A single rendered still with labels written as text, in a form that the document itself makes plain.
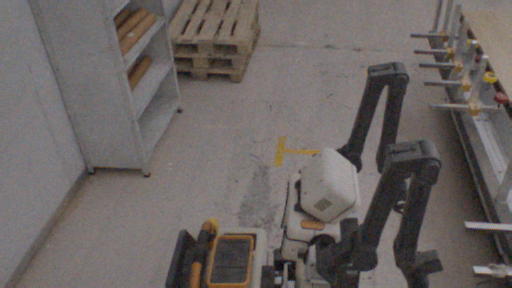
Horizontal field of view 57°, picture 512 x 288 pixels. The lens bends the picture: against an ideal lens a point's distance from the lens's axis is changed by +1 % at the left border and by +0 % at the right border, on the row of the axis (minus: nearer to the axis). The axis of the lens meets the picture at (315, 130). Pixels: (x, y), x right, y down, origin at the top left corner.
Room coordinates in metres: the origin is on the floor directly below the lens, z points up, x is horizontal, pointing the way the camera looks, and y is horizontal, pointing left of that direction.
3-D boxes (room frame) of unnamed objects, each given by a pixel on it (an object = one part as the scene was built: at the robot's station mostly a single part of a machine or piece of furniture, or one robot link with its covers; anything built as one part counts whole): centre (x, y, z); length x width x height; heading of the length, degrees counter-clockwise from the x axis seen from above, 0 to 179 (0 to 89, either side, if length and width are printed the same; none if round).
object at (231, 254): (1.12, 0.30, 0.87); 0.23 x 0.15 x 0.11; 3
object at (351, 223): (1.14, -0.11, 0.99); 0.28 x 0.16 x 0.22; 3
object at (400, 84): (1.36, -0.27, 1.40); 0.11 x 0.06 x 0.43; 2
